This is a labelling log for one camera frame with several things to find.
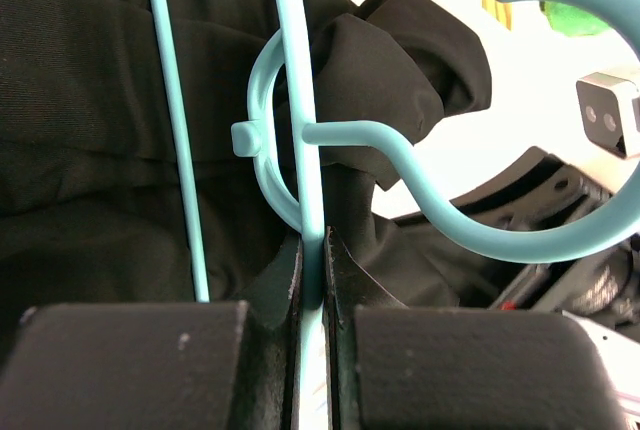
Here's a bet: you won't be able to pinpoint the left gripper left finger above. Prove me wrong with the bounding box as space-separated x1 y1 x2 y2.
1 237 303 429

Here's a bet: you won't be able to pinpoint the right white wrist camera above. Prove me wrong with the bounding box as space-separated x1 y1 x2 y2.
576 65 639 160

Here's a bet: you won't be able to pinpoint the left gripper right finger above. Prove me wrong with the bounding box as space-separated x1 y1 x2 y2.
324 232 627 429

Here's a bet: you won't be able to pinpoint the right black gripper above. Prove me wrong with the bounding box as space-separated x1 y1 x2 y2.
394 145 640 331

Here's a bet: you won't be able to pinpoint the black trousers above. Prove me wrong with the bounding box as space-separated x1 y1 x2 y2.
1 0 492 348

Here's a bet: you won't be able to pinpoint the green microfibre cloth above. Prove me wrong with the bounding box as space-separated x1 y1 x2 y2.
540 1 609 37

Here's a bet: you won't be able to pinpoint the teal plastic hanger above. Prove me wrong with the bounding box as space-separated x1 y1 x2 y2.
150 0 639 400

